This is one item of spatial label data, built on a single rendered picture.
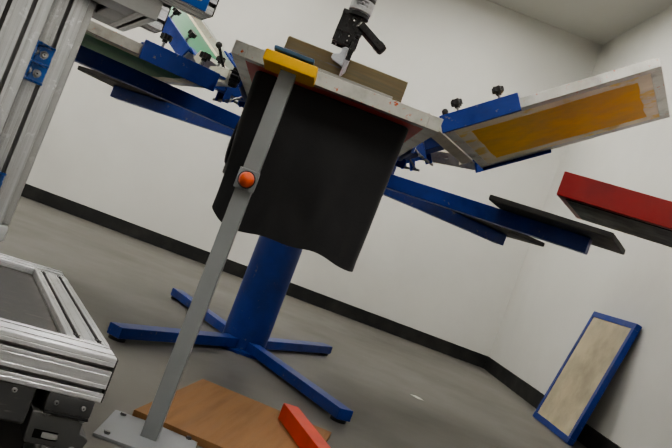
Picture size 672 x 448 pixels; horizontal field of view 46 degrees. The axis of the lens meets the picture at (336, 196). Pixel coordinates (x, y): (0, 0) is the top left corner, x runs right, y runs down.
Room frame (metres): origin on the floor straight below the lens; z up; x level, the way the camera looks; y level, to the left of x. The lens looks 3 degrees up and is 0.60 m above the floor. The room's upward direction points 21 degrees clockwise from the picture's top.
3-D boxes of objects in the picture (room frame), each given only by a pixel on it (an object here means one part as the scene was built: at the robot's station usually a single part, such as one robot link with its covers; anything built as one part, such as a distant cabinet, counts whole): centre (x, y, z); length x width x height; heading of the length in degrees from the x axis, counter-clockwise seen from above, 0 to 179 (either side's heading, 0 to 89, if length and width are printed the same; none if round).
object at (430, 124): (2.47, 0.11, 0.97); 0.79 x 0.58 x 0.04; 2
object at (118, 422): (1.90, 0.21, 0.48); 0.22 x 0.22 x 0.96; 2
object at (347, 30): (2.51, 0.14, 1.23); 0.09 x 0.08 x 0.12; 92
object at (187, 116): (3.84, 0.75, 0.91); 1.34 x 0.41 x 0.08; 62
